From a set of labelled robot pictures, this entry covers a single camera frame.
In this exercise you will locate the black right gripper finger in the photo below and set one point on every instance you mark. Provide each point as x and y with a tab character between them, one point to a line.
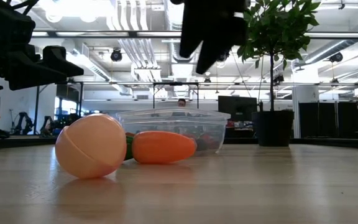
211	53
190	39

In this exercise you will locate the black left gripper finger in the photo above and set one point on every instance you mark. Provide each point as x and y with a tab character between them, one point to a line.
59	59
30	73

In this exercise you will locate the pale orange toy peach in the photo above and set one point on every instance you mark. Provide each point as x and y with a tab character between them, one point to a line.
89	146

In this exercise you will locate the orange toy carrot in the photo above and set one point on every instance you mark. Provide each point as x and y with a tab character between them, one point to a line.
163	147

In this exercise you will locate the clear plastic tupperware container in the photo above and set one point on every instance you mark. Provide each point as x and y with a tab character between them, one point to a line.
179	123

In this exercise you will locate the black background robot equipment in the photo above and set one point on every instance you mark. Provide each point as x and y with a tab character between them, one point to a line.
23	124

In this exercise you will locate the person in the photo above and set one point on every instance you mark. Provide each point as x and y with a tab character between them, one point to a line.
181	103

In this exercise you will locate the black monitor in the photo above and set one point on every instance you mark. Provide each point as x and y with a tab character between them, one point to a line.
237	107

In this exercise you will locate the green potted plant black pot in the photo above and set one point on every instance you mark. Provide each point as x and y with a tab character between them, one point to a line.
273	127

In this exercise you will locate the black partition panels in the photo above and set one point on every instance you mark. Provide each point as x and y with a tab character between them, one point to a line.
331	119

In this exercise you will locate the silver ventilation duct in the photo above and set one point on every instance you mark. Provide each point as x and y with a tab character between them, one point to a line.
174	46

